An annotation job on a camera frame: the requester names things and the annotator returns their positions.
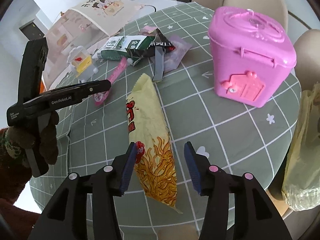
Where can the gloved left hand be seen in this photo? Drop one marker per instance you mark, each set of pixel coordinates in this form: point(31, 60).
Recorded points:
point(15, 141)

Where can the mesh food cover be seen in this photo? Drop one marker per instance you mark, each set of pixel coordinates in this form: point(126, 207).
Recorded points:
point(84, 25)

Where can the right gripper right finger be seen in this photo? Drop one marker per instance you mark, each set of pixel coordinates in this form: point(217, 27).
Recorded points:
point(256, 217)

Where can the green checked tablecloth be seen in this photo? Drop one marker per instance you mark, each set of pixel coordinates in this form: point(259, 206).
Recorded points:
point(236, 137)

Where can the purple wrapper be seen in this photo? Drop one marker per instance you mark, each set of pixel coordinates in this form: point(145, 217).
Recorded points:
point(173, 59)

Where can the pink stick wrapper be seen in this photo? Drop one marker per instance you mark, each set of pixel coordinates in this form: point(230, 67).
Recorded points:
point(99, 98)

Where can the beige chair middle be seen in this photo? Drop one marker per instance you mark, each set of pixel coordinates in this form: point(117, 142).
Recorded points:
point(257, 2)

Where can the beige chair with cushion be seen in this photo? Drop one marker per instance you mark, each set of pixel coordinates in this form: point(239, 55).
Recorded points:
point(307, 69)

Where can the green white snack bag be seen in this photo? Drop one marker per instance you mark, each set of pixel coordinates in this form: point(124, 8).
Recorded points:
point(115, 48)

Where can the pink toy trash bin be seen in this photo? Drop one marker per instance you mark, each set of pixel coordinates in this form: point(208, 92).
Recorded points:
point(252, 55)

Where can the black grey wrapper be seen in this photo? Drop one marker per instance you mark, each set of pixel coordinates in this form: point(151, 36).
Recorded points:
point(155, 45)

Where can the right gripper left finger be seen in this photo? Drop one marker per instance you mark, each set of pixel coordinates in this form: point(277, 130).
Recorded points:
point(64, 217)

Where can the black bin with yellow bag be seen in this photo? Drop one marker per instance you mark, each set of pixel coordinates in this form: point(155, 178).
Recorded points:
point(300, 187)

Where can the white yellow toy cup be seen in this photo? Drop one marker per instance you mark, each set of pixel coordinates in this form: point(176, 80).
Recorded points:
point(81, 64)

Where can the yellow noodle snack bag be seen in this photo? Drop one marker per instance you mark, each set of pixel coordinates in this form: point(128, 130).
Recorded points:
point(155, 164)

